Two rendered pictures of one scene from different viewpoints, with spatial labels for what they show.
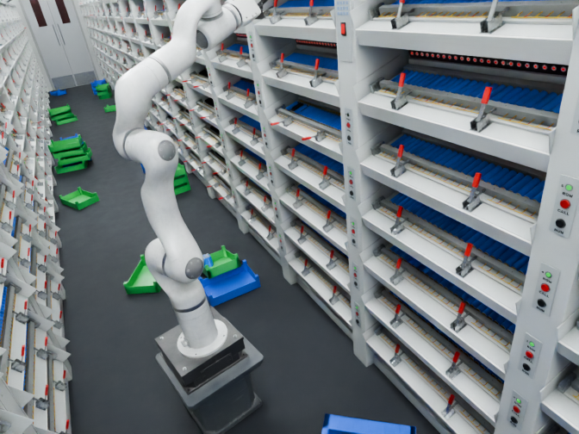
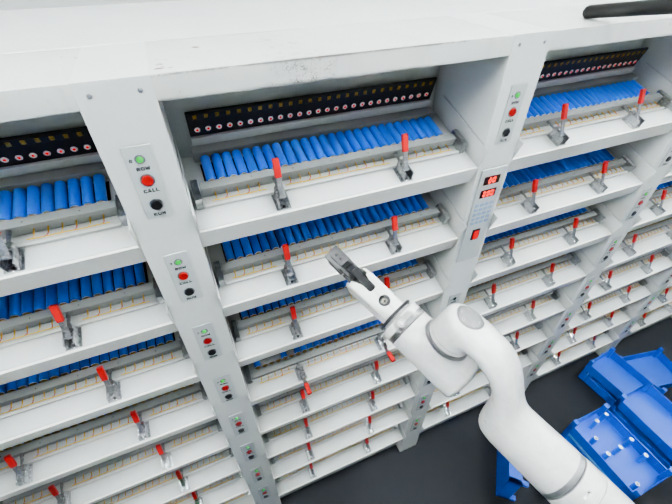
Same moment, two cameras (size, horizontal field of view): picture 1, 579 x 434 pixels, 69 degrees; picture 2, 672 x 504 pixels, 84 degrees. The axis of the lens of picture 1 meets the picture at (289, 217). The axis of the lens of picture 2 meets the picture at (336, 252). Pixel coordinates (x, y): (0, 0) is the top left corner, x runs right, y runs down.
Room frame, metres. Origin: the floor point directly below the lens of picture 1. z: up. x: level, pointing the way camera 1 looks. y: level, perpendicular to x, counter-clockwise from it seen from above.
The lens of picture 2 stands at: (1.64, 0.55, 1.98)
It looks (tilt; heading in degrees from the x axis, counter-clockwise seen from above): 41 degrees down; 272
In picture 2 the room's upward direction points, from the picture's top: straight up
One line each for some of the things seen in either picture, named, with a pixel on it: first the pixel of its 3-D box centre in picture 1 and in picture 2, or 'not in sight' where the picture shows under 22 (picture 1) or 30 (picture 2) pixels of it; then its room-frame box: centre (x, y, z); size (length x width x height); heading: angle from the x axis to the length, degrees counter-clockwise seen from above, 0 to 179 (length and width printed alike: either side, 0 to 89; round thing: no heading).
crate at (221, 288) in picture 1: (229, 282); not in sight; (1.95, 0.39, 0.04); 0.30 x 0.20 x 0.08; 115
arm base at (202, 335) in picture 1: (196, 319); not in sight; (1.17, 0.39, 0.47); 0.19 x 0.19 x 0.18
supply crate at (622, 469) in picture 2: not in sight; (617, 449); (0.51, -0.11, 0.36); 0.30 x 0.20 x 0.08; 115
